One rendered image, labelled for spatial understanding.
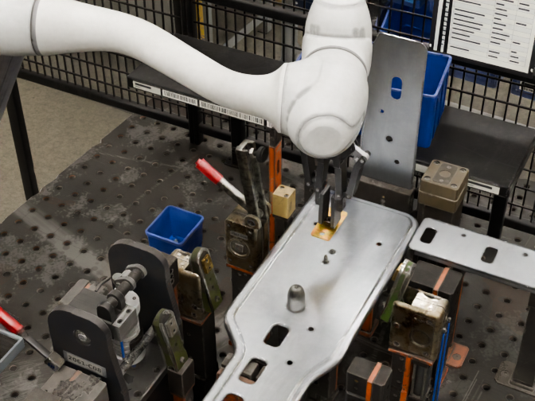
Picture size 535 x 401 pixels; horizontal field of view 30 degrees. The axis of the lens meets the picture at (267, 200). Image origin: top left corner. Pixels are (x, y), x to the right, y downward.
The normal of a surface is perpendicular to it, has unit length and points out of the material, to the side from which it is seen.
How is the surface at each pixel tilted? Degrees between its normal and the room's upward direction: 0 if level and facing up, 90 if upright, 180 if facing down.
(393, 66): 90
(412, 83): 90
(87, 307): 0
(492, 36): 90
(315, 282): 0
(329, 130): 94
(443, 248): 0
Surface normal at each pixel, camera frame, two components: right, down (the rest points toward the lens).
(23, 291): 0.00, -0.76
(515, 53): -0.46, 0.58
